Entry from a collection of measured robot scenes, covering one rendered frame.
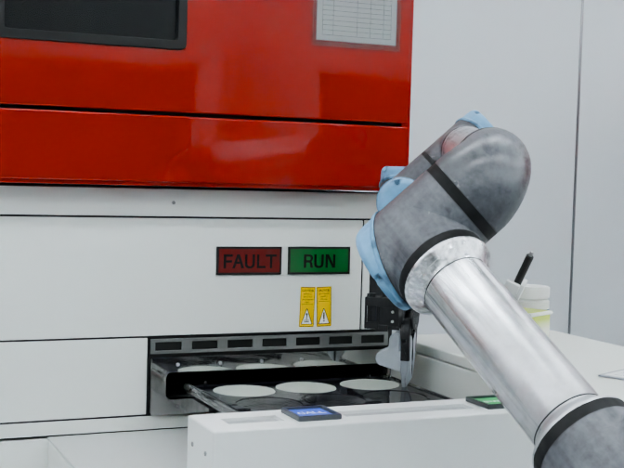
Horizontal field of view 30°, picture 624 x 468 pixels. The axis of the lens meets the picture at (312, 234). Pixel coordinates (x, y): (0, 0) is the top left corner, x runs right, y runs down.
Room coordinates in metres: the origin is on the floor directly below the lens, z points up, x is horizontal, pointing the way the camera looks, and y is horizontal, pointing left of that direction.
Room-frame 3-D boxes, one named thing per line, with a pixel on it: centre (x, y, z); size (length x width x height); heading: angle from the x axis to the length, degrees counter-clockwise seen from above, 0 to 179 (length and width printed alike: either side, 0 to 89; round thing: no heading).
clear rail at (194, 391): (1.72, 0.12, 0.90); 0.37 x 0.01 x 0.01; 24
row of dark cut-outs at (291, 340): (1.99, 0.06, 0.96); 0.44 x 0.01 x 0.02; 114
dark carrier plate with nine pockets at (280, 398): (1.80, -0.04, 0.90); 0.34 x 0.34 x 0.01; 24
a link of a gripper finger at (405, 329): (1.90, -0.16, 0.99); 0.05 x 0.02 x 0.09; 166
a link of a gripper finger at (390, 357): (1.91, -0.14, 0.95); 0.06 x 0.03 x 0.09; 76
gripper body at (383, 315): (1.93, -0.14, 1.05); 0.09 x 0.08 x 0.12; 76
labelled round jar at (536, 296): (2.09, -0.40, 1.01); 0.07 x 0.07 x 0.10
